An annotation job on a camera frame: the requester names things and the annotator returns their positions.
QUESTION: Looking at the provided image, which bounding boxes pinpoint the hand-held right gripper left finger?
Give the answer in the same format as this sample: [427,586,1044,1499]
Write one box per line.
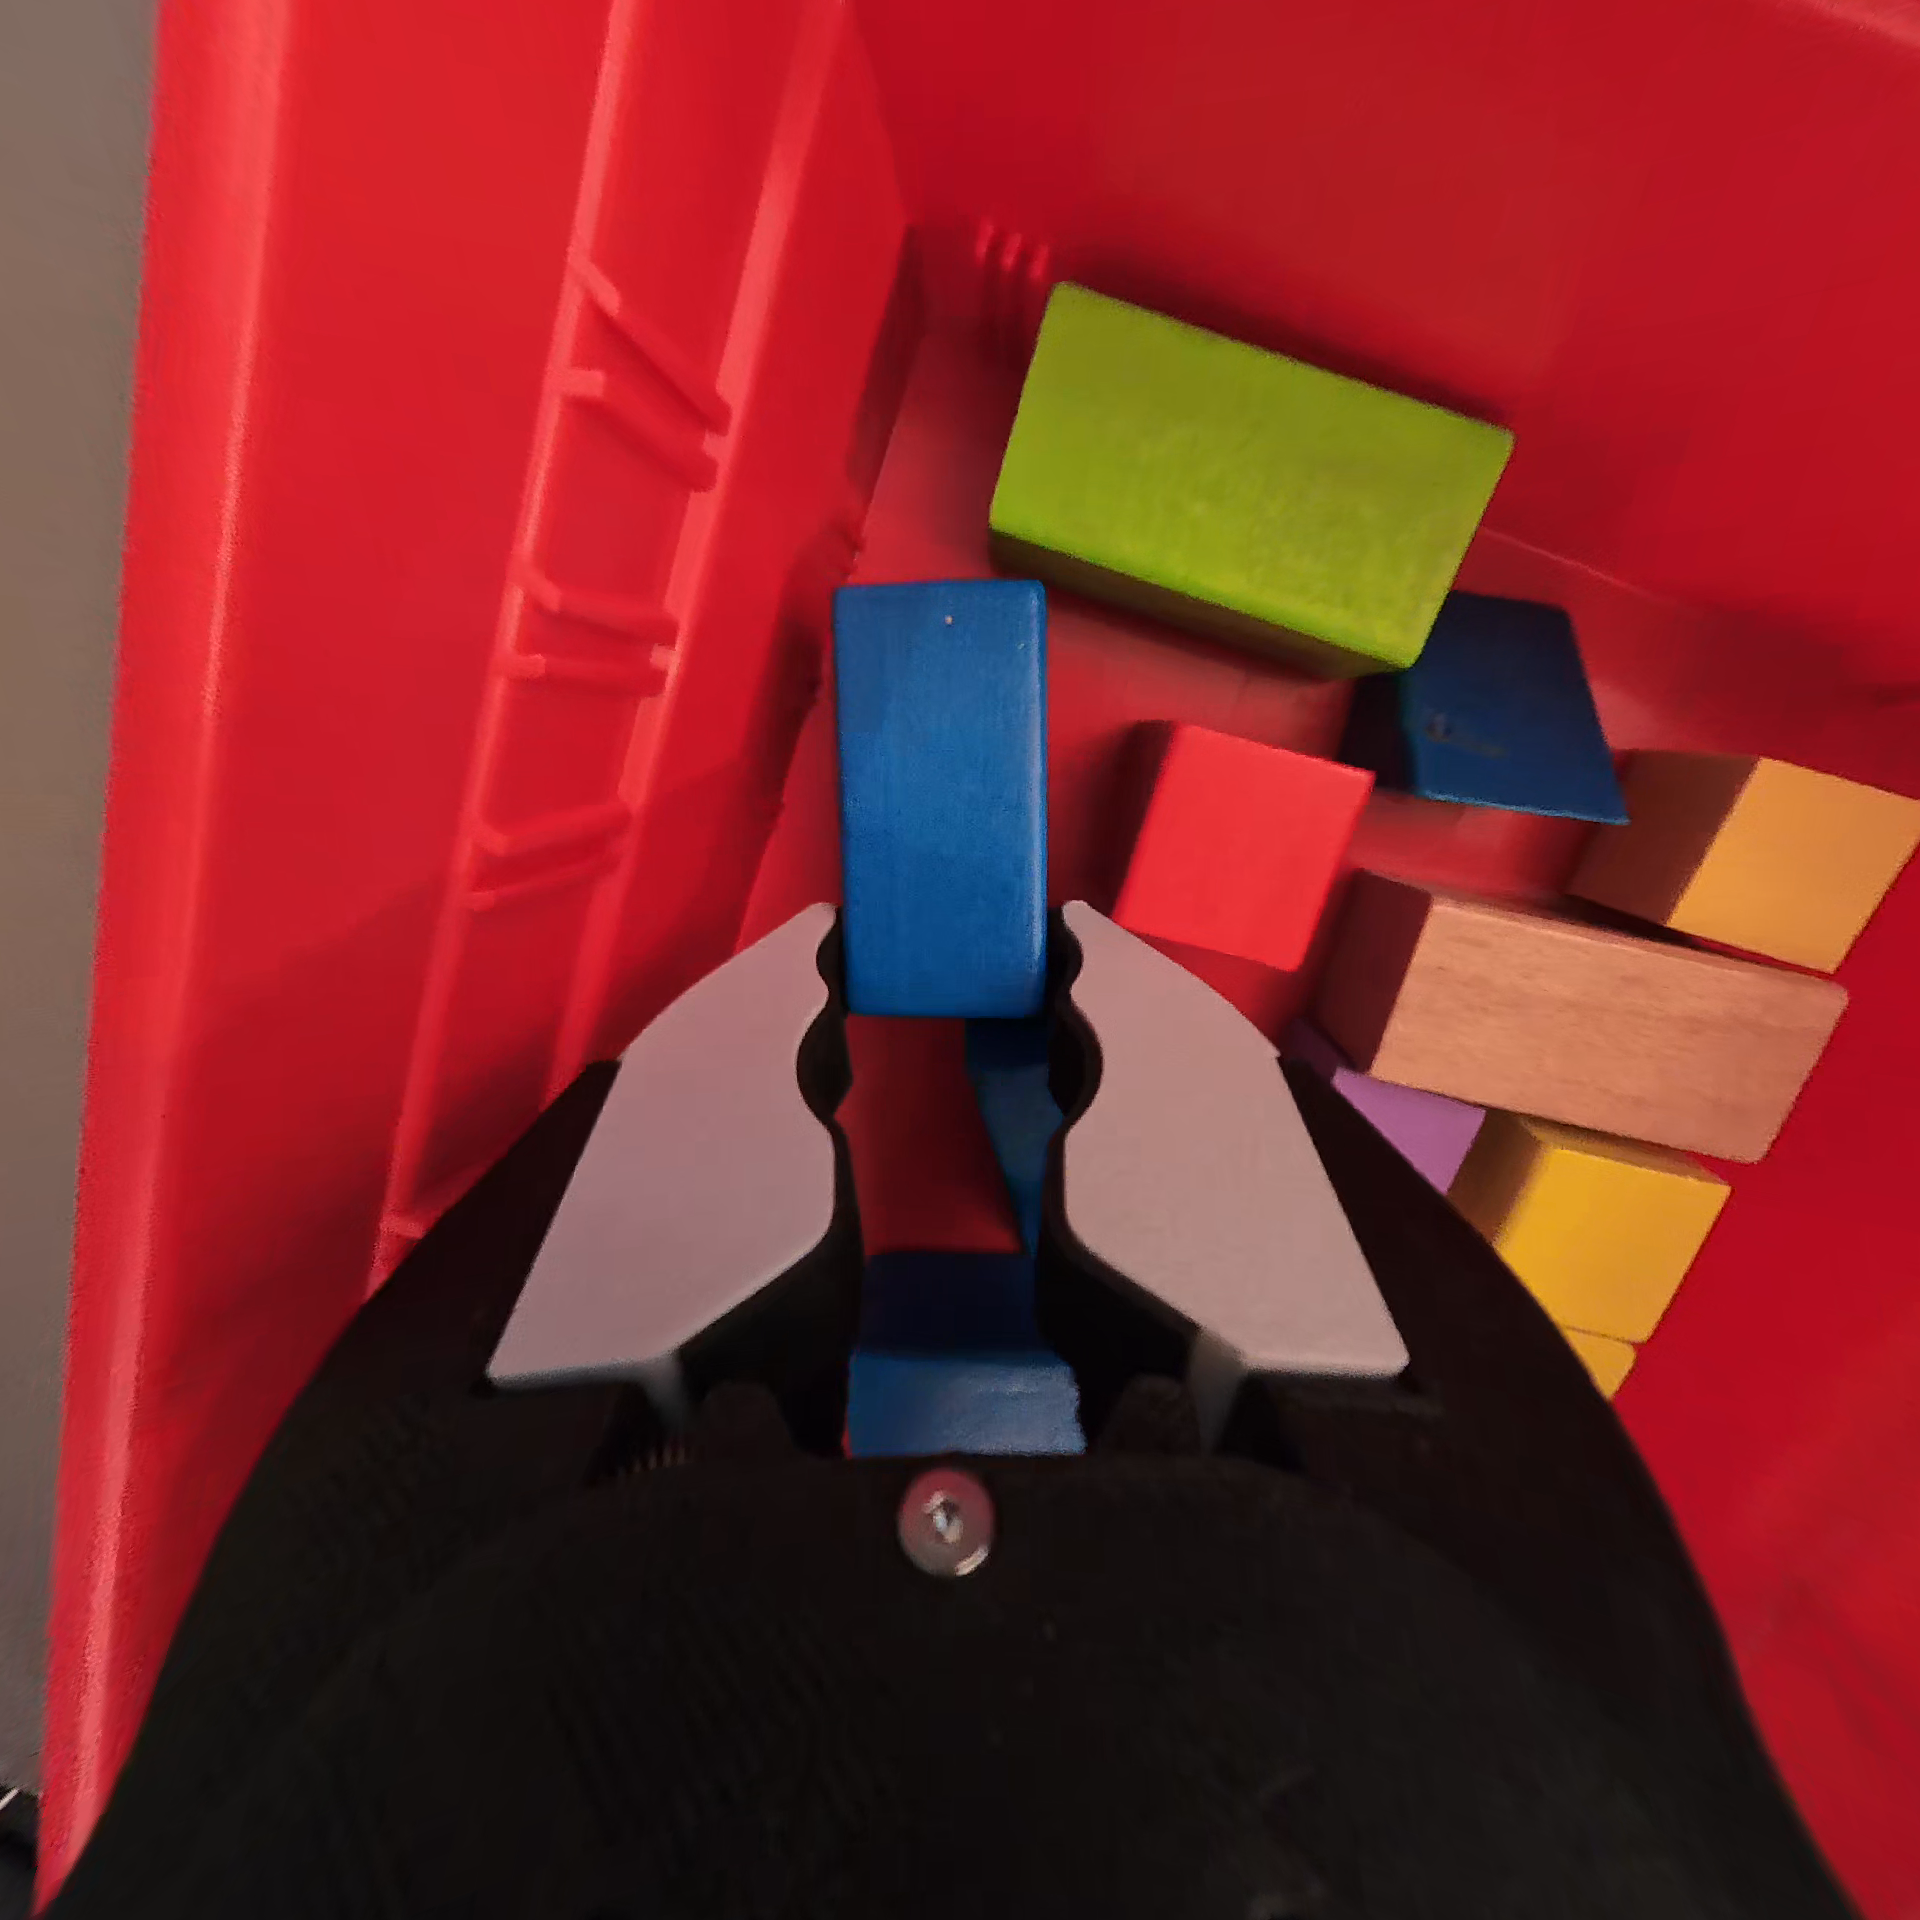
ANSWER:
[486,901,874,1449]

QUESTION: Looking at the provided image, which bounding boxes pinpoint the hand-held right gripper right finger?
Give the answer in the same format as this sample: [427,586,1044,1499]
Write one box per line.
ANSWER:
[1036,901,1412,1449]

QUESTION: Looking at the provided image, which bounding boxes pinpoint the purple wooden cube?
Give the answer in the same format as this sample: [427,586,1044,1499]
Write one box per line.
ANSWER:
[1283,1019,1488,1193]

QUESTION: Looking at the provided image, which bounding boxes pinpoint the large blue wooden block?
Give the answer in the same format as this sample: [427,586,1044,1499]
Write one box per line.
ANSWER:
[965,1019,1057,1259]

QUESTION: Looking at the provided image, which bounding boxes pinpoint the red wooden block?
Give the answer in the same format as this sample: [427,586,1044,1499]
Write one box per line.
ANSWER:
[1113,721,1377,975]

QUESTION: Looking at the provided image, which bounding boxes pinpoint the natural wood rectangular block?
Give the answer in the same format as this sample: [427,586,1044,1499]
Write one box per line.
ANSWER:
[1317,874,1850,1164]

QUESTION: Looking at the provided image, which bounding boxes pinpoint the blue wooden cuboid block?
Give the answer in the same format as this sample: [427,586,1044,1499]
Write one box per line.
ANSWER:
[833,580,1049,1023]

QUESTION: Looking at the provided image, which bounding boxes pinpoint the dark blue wedge block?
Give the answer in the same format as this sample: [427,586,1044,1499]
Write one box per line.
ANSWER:
[1341,591,1633,828]

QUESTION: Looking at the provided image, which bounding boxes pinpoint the small yellow wooden cube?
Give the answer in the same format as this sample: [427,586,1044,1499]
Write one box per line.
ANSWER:
[1569,749,1920,975]

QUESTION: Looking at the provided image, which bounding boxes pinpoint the red plastic bin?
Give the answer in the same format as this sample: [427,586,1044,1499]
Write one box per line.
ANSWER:
[32,0,1920,1920]

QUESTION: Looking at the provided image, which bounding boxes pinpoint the green wooden block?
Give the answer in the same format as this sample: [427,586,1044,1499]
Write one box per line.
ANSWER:
[988,282,1518,675]

